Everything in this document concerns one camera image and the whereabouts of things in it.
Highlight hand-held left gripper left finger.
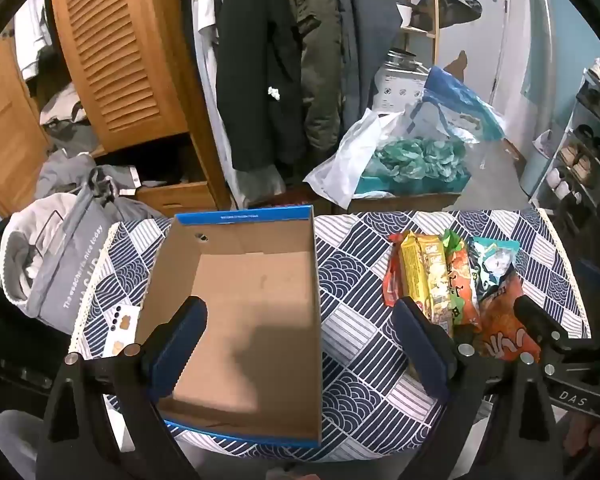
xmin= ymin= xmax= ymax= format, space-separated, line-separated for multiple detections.
xmin=35 ymin=296 xmax=208 ymax=480

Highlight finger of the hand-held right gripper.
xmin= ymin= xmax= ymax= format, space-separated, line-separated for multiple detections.
xmin=575 ymin=258 xmax=600 ymax=303
xmin=513 ymin=296 xmax=568 ymax=361

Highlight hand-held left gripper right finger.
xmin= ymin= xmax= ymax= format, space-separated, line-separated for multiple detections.
xmin=392 ymin=296 xmax=566 ymax=480

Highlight large orange snack packet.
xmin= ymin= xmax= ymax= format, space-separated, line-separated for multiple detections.
xmin=472 ymin=270 xmax=543 ymax=363

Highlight orange packet with black print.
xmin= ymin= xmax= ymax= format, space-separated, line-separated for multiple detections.
xmin=445 ymin=250 xmax=483 ymax=333

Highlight teal snack packet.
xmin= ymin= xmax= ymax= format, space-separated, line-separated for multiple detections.
xmin=467 ymin=236 xmax=522 ymax=306

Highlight yellow snack packet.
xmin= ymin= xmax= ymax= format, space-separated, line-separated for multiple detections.
xmin=399 ymin=231 xmax=453 ymax=338

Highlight red snack packet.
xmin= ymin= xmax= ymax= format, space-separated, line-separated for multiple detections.
xmin=382 ymin=232 xmax=407 ymax=308

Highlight cardboard box with blue rim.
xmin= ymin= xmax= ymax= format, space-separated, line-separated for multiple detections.
xmin=135 ymin=205 xmax=326 ymax=448

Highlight green snack packet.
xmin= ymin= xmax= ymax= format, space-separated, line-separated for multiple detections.
xmin=440 ymin=228 xmax=468 ymax=267

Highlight white card with dots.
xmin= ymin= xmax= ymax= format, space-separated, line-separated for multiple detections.
xmin=101 ymin=304 xmax=141 ymax=358

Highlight blue white patterned tablecloth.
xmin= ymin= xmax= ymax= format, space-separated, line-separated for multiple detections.
xmin=67 ymin=207 xmax=593 ymax=461

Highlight light blue bin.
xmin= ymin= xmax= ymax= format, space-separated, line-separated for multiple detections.
xmin=520 ymin=130 xmax=556 ymax=198

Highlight grey shoe rack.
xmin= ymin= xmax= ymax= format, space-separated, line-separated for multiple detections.
xmin=530 ymin=57 xmax=600 ymax=231

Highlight row of shoes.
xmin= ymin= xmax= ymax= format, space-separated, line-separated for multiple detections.
xmin=547 ymin=57 xmax=600 ymax=201

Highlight grey tote bag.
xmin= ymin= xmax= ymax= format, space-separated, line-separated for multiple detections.
xmin=27 ymin=180 xmax=146 ymax=336

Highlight brown cardboard carton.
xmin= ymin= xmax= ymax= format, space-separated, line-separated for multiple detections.
xmin=347 ymin=191 xmax=463 ymax=213

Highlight wooden wardrobe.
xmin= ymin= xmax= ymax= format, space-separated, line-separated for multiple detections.
xmin=0 ymin=0 xmax=236 ymax=221

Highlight dark cloth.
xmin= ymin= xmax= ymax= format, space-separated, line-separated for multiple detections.
xmin=0 ymin=220 xmax=76 ymax=411

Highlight teal patterned cloth bundle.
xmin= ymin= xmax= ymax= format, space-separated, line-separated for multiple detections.
xmin=360 ymin=137 xmax=472 ymax=196

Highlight white plastic bag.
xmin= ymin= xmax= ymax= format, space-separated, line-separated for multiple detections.
xmin=304 ymin=107 xmax=406 ymax=203

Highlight grey clothes pile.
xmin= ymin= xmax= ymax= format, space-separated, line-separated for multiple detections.
xmin=35 ymin=150 xmax=141 ymax=201

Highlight blue plastic bag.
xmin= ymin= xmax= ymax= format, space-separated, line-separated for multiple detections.
xmin=405 ymin=65 xmax=506 ymax=143

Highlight crumpled clothes in wardrobe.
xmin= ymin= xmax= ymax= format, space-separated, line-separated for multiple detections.
xmin=39 ymin=85 xmax=101 ymax=157

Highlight white printed carton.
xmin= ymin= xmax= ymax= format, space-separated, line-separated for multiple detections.
xmin=372 ymin=62 xmax=431 ymax=111

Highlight white door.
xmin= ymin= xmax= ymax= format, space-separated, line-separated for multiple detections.
xmin=432 ymin=0 xmax=556 ymax=111

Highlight plain wooden wardrobe door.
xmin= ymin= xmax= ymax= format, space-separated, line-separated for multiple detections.
xmin=0 ymin=30 xmax=51 ymax=217

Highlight metal can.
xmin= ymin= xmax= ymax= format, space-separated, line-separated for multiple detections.
xmin=385 ymin=47 xmax=422 ymax=69

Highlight louvred wooden wardrobe door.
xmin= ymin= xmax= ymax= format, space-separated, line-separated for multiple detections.
xmin=49 ymin=0 xmax=191 ymax=153

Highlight wooden rack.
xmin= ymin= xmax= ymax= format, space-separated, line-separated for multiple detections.
xmin=395 ymin=0 xmax=441 ymax=66

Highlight black hanging coat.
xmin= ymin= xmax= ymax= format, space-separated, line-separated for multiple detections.
xmin=215 ymin=0 xmax=311 ymax=173

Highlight olive green hanging coat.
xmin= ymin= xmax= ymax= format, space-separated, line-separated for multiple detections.
xmin=280 ymin=0 xmax=344 ymax=161

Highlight grey blue hanging garment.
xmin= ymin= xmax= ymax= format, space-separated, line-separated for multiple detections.
xmin=330 ymin=0 xmax=406 ymax=131

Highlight white hanging garment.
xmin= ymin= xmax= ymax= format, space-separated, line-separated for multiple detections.
xmin=170 ymin=0 xmax=246 ymax=211

